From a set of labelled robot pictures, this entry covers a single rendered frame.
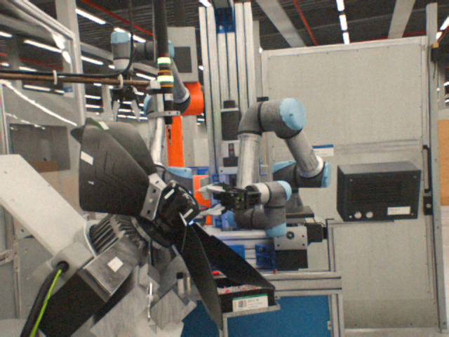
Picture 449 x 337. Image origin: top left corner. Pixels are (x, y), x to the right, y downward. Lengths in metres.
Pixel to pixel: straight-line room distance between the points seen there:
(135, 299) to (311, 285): 0.90
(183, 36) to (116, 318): 4.59
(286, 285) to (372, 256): 1.66
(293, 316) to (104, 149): 1.05
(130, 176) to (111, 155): 0.08
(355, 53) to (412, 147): 0.75
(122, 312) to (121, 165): 0.32
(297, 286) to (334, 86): 1.78
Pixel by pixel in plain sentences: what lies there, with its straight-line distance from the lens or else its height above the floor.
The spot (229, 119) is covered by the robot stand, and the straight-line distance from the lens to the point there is 2.04.
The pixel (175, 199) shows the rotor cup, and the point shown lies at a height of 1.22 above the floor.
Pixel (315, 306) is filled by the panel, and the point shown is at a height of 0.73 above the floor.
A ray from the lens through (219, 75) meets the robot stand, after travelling 2.18.
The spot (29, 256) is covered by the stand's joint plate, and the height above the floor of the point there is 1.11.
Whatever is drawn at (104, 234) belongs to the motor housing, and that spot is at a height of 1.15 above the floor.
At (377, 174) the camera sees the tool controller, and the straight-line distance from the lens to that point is 1.62.
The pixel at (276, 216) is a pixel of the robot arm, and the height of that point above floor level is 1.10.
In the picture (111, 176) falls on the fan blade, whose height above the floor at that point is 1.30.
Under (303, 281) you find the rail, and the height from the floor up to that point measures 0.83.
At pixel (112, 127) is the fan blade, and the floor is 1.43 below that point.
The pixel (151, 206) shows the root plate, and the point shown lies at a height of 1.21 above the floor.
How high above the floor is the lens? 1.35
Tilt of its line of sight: 3 degrees down
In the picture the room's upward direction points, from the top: 4 degrees counter-clockwise
